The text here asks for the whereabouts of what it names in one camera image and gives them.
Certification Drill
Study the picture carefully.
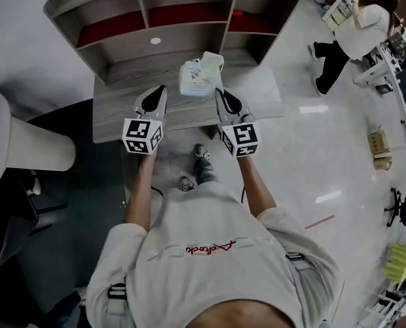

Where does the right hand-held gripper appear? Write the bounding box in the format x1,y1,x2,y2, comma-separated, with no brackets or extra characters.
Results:
214,87,261,159

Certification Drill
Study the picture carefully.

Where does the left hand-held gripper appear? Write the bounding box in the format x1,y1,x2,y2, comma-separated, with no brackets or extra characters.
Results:
122,85,168,157

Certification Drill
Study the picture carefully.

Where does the grey wooden shelf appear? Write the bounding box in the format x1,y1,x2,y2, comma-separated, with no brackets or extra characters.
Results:
42,0,310,145

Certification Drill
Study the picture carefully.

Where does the person's right forearm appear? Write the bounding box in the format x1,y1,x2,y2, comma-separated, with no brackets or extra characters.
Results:
236,154,280,222

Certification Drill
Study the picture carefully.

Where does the person's left forearm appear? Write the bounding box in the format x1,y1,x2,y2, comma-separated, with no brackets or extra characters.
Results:
122,151,157,232

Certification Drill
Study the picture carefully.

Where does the person's grey shoe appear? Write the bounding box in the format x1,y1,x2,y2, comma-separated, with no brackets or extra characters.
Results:
193,143,212,161
180,176,198,192

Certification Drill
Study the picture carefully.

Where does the person's jeans leg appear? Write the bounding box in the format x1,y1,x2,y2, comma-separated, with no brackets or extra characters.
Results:
192,155,221,186

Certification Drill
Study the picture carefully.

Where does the white ribbed cylinder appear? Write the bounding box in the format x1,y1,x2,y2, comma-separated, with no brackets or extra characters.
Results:
0,90,78,182

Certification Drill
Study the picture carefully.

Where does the red floor tape strip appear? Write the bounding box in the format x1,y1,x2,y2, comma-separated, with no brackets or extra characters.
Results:
303,214,337,230

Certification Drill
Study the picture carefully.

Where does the person's beige shirt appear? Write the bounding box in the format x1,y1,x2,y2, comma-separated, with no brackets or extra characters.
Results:
85,182,341,328

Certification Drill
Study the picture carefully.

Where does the white table with clutter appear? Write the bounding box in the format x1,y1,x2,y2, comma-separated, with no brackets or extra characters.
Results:
314,0,371,31

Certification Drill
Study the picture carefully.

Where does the brown cardboard box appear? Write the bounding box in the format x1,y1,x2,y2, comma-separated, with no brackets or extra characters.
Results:
367,125,392,154
373,153,394,172

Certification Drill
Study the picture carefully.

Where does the long white desk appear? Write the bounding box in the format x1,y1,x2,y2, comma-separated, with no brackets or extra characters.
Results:
352,29,406,157

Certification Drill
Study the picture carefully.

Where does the yellow-green foam block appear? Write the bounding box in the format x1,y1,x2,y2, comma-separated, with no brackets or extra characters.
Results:
381,243,406,285

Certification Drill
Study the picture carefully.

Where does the grey harness strap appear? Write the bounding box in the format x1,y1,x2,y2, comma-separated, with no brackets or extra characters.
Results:
106,277,129,328
284,252,319,320

